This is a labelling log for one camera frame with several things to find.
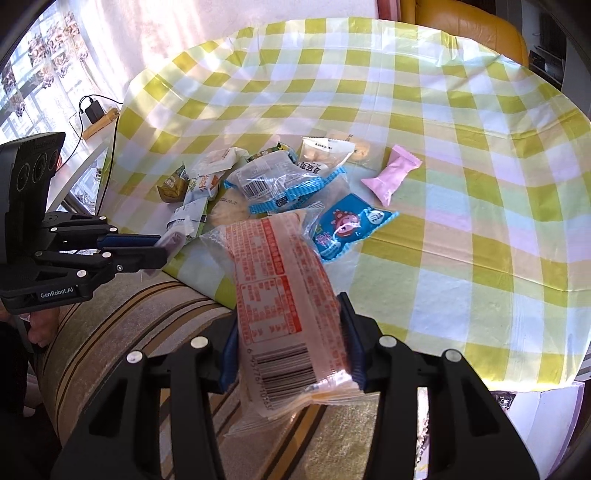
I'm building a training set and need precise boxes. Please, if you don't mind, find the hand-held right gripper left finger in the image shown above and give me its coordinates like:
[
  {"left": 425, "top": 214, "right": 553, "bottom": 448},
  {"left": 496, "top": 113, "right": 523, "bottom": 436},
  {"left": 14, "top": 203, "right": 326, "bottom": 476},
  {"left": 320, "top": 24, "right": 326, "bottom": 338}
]
[{"left": 51, "top": 318, "right": 241, "bottom": 480}]

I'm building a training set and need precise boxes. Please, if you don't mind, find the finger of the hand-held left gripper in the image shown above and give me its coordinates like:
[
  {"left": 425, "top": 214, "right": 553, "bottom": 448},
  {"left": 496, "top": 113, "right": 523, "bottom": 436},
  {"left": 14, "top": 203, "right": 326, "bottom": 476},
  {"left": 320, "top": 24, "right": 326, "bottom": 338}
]
[
  {"left": 41, "top": 211, "right": 161, "bottom": 250},
  {"left": 34, "top": 247, "right": 168, "bottom": 283}
]

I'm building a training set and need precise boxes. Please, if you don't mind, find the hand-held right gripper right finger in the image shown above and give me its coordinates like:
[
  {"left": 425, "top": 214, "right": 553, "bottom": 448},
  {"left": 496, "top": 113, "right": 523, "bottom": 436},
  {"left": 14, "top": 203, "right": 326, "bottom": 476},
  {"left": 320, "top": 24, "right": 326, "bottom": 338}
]
[{"left": 337, "top": 292, "right": 541, "bottom": 480}]

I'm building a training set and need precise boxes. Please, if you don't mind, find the orange printed snack packet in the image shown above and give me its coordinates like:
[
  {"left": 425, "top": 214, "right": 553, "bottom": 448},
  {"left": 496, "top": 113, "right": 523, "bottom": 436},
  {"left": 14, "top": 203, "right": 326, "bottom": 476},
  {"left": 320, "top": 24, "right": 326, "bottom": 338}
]
[{"left": 199, "top": 203, "right": 365, "bottom": 437}]

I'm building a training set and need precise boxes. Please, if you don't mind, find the blue cartoon snack packet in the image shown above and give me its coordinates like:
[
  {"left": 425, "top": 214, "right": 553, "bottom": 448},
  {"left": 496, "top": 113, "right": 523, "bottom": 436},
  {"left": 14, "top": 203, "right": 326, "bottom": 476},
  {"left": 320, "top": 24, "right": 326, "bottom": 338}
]
[{"left": 310, "top": 193, "right": 399, "bottom": 261}]

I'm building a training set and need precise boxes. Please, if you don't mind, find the clear round cookie packet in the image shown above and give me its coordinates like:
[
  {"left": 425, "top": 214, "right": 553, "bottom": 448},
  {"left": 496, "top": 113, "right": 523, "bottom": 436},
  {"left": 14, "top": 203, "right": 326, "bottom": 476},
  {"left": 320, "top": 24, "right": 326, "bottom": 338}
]
[{"left": 295, "top": 137, "right": 356, "bottom": 176}]

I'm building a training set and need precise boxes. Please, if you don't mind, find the white storage box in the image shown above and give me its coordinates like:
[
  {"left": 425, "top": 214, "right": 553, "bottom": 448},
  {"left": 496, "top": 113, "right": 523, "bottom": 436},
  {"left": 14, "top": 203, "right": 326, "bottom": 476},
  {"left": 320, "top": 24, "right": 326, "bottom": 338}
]
[{"left": 489, "top": 364, "right": 589, "bottom": 480}]

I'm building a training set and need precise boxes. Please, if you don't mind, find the person's left hand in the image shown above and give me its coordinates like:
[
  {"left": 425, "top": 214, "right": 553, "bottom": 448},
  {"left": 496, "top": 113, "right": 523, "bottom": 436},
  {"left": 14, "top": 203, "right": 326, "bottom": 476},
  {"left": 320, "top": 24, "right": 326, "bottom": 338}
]
[{"left": 28, "top": 307, "right": 62, "bottom": 344}]

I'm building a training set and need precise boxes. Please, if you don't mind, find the white shelf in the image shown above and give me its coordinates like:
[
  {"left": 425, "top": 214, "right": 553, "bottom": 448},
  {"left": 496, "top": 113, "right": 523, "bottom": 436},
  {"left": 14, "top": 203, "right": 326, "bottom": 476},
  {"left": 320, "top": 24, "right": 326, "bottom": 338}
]
[{"left": 46, "top": 138, "right": 114, "bottom": 215}]

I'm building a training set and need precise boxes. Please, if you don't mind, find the white dark green packet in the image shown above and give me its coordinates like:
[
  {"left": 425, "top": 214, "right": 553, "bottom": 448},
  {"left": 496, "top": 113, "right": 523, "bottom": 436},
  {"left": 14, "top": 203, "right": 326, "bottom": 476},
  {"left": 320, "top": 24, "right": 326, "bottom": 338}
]
[{"left": 166, "top": 199, "right": 211, "bottom": 241}]

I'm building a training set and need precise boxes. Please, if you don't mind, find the green snack packet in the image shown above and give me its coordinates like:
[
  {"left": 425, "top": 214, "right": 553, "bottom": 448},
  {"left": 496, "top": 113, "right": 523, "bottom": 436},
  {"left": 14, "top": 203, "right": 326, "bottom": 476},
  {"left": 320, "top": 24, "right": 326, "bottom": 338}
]
[{"left": 156, "top": 167, "right": 190, "bottom": 203}]

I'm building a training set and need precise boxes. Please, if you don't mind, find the striped sofa cushion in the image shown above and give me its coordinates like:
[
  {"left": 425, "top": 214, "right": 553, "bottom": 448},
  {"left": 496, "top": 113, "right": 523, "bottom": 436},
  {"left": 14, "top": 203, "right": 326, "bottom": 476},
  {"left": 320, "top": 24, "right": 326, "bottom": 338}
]
[{"left": 28, "top": 268, "right": 426, "bottom": 480}]

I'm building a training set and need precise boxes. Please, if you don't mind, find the yellow power strip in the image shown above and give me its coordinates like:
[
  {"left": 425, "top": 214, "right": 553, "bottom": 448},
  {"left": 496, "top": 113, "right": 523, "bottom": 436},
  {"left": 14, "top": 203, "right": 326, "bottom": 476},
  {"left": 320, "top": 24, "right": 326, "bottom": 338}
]
[{"left": 82, "top": 107, "right": 120, "bottom": 139}]

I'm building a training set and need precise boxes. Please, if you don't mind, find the clear pale round cracker packet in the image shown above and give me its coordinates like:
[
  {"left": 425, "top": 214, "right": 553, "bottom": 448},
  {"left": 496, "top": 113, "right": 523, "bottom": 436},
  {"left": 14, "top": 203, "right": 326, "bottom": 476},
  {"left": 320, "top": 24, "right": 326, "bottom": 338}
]
[{"left": 208, "top": 199, "right": 259, "bottom": 228}]

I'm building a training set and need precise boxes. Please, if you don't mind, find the white puffy snack packet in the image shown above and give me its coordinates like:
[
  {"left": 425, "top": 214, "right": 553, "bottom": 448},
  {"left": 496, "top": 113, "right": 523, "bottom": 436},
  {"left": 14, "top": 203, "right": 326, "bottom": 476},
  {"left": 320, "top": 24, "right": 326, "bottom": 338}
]
[{"left": 191, "top": 147, "right": 250, "bottom": 175}]

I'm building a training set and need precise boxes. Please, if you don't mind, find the window with flower stickers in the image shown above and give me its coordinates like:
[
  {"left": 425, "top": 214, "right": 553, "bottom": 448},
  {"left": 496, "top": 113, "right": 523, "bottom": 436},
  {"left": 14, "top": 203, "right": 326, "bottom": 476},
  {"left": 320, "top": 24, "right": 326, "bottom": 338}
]
[{"left": 0, "top": 9, "right": 90, "bottom": 139}]

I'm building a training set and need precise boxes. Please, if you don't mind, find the clear packet with blue edges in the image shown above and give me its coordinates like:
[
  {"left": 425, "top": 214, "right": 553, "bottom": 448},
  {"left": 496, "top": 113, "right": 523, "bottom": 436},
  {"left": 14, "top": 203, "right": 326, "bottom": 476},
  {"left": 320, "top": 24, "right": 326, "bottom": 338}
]
[{"left": 224, "top": 152, "right": 348, "bottom": 214}]

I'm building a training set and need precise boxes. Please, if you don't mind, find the pink snack packet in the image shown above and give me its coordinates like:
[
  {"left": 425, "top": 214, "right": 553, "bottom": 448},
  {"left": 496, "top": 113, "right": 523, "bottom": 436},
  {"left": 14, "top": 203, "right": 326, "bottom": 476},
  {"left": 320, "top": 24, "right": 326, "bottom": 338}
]
[{"left": 361, "top": 144, "right": 423, "bottom": 207}]

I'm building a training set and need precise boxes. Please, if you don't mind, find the small green yellow packet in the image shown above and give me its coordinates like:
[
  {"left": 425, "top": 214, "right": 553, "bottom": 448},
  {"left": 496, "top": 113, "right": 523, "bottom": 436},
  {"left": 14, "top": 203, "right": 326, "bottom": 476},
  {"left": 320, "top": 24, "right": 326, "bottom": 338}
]
[{"left": 249, "top": 142, "right": 298, "bottom": 162}]

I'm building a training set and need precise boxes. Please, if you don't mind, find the yellow checked tablecloth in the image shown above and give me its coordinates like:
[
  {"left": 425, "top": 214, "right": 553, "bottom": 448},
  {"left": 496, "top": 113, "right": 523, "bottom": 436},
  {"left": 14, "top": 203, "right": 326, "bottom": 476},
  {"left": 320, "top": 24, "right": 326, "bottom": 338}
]
[{"left": 104, "top": 17, "right": 591, "bottom": 381}]

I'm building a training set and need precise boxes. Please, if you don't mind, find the yellow leather armchair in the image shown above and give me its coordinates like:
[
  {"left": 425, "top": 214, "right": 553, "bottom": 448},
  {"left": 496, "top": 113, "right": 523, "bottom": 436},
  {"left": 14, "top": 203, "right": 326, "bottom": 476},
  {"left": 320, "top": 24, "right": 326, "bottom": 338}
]
[{"left": 399, "top": 0, "right": 529, "bottom": 68}]

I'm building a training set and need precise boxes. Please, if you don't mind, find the dark cabinet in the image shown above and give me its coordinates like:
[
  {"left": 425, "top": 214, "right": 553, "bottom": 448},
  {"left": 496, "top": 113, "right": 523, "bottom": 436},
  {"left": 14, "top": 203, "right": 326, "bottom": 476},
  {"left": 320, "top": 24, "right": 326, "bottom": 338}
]
[{"left": 526, "top": 0, "right": 583, "bottom": 88}]

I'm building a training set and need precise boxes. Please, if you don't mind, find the black cable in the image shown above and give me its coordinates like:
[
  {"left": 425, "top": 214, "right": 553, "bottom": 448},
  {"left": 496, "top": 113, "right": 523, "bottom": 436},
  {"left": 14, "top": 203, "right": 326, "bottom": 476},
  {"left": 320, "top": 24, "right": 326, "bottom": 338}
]
[{"left": 69, "top": 95, "right": 120, "bottom": 217}]

